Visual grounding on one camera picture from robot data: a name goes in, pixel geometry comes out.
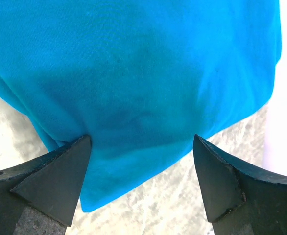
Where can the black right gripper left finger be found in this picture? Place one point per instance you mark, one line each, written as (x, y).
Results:
(39, 197)

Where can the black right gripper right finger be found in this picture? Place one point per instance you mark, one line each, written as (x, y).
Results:
(239, 198)

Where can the blue t shirt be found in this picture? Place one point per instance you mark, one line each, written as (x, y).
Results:
(141, 77)

